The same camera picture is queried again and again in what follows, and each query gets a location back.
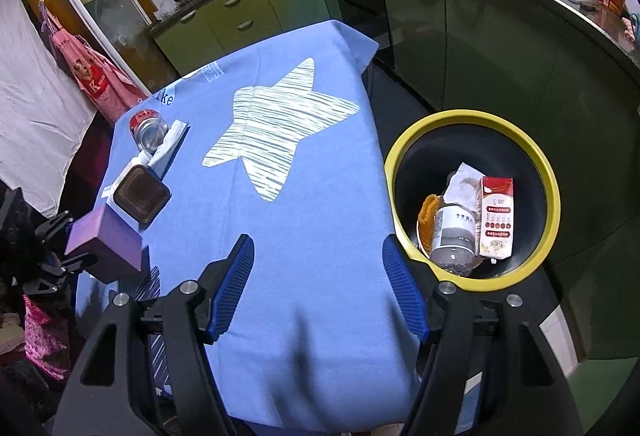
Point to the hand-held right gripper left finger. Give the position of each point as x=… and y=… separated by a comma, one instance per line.
x=227, y=286

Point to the orange knitted cup sleeve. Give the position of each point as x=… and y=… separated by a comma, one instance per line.
x=426, y=221

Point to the white tissue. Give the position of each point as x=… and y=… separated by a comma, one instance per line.
x=462, y=188

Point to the red white milk carton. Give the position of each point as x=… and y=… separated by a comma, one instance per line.
x=495, y=216

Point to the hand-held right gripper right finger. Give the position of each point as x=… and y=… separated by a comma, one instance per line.
x=405, y=286

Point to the white hanging sheet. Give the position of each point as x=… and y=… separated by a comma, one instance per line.
x=35, y=116

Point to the purple box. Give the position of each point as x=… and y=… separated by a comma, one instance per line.
x=107, y=246

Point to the blue star-print tablecloth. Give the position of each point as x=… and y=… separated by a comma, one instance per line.
x=310, y=226

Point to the dark green base cabinet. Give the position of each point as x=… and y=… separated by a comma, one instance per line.
x=500, y=41

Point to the yellow-rimmed black trash bin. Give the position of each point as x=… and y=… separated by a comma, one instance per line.
x=500, y=116

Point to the clear plastic bottle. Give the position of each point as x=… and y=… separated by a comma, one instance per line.
x=452, y=236

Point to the pink checked apron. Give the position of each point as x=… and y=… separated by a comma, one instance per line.
x=95, y=81

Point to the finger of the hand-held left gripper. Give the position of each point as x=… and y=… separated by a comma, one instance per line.
x=65, y=268
x=52, y=226

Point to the red drink can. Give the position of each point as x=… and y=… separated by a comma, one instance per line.
x=147, y=131

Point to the light green base cabinet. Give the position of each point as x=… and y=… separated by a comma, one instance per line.
x=240, y=16

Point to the brown square container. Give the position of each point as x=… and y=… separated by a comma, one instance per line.
x=142, y=198

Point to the frosted glass sliding door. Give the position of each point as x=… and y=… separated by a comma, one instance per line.
x=110, y=6

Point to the pink patterned cloth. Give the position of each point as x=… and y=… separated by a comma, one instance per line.
x=45, y=336

